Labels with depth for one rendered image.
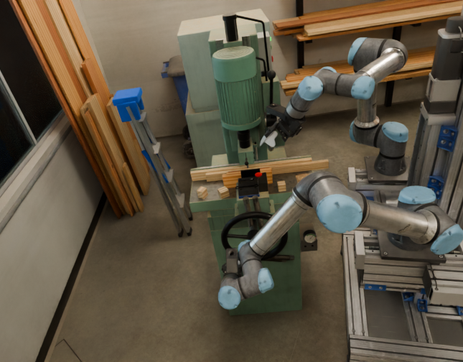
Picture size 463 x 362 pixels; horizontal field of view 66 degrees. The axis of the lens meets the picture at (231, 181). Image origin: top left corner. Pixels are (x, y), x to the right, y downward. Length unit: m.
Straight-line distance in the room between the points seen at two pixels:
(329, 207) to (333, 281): 1.43
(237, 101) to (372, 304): 1.28
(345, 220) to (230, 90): 0.71
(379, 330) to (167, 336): 1.18
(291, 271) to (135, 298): 1.10
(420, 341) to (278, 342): 0.71
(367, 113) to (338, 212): 0.84
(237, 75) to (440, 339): 1.53
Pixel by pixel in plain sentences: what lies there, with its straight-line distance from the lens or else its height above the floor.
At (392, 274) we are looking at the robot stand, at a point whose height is 0.65.
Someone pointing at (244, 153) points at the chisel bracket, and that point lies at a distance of 1.63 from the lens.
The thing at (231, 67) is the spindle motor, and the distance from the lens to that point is 1.43.
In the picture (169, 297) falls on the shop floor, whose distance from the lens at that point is 2.49.
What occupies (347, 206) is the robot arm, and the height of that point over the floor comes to 1.23.
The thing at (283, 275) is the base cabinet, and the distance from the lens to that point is 2.03.
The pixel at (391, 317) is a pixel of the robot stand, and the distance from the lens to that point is 2.08.
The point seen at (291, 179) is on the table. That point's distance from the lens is 1.71.
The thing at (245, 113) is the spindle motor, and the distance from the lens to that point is 1.50.
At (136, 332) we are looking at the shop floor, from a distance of 2.41.
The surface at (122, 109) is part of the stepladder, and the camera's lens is 2.33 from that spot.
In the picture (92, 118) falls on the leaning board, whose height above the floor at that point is 0.92.
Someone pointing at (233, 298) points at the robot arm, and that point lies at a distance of 1.24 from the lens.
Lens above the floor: 1.90
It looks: 35 degrees down
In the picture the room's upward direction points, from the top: 9 degrees counter-clockwise
